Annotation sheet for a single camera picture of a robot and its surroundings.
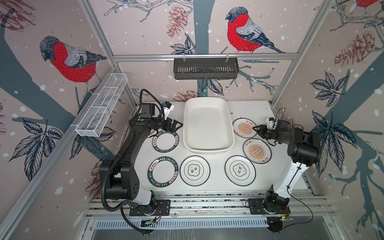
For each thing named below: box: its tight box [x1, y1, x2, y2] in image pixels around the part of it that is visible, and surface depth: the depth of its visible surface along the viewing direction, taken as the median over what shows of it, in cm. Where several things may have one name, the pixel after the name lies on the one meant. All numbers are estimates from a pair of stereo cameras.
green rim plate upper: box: [152, 131, 180, 153], surface depth 100 cm
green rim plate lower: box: [147, 156, 179, 188], surface depth 87 cm
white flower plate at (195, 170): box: [179, 155, 211, 187], surface depth 87 cm
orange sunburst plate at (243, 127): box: [232, 117, 257, 139], surface depth 107 cm
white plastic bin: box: [183, 97, 235, 154], surface depth 108 cm
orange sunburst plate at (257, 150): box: [243, 138, 272, 164], surface depth 95 cm
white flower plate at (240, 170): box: [224, 155, 256, 187], surface depth 87 cm
